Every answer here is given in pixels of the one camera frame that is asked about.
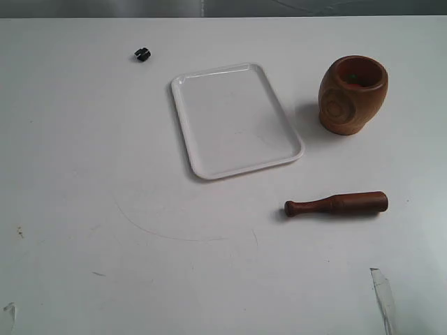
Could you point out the dark wooden pestle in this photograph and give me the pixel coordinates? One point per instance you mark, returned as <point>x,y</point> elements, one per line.
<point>343,204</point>

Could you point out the wooden mortar cup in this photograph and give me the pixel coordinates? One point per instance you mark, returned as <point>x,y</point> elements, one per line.
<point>343,109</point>

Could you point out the small green object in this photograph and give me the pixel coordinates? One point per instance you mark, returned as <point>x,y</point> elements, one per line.
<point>354,80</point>

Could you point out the white rectangular plastic tray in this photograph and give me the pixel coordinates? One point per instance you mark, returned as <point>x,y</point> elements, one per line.
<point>232,122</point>

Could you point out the small black plastic clip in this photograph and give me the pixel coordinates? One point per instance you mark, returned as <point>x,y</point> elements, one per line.
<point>142,54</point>

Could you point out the clear tape strip right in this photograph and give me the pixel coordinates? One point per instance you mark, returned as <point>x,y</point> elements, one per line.
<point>385,300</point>

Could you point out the clear tape strip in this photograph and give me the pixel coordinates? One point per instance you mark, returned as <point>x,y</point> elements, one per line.
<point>8,316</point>
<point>385,300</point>

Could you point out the clear tape strip left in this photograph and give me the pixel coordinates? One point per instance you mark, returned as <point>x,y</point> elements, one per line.
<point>8,316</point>

